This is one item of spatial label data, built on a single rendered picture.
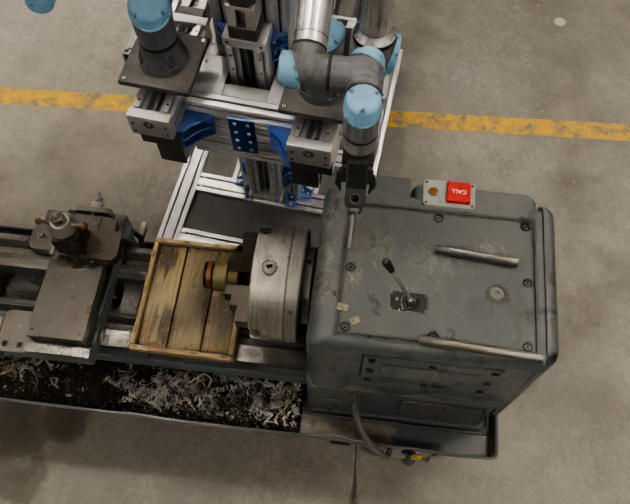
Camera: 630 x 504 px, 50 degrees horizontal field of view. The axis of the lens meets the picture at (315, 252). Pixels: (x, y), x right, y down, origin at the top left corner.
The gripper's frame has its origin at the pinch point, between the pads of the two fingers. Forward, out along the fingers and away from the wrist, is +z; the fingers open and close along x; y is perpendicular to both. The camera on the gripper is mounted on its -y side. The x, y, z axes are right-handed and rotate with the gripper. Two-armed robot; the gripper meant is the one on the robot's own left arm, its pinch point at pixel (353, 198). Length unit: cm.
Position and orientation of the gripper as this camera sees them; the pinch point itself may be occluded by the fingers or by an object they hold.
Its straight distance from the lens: 162.5
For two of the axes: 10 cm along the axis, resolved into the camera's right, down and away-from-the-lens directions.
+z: 0.0, 4.3, 9.0
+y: 1.2, -9.0, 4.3
